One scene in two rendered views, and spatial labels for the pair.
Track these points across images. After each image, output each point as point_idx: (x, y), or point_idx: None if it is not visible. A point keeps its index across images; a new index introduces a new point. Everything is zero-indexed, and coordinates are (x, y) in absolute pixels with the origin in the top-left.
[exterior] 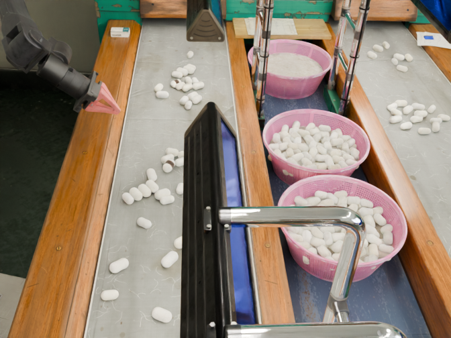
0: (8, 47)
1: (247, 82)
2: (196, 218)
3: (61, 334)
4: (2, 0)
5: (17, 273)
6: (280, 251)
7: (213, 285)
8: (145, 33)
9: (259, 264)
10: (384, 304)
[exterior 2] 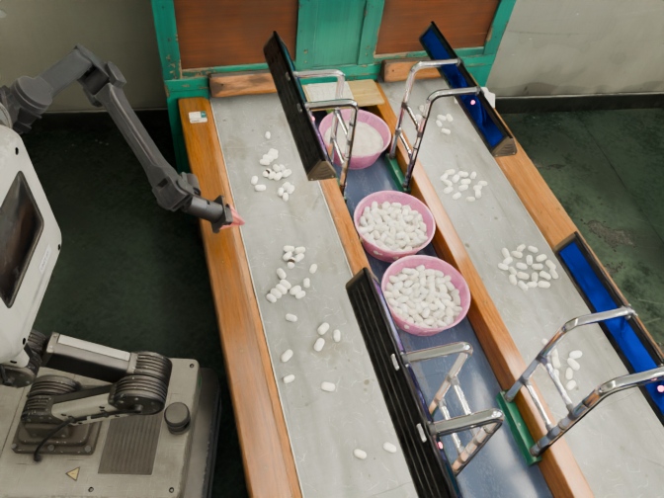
0: (160, 197)
1: None
2: (383, 358)
3: (272, 413)
4: (142, 152)
5: (125, 335)
6: None
7: (412, 402)
8: (216, 110)
9: None
10: None
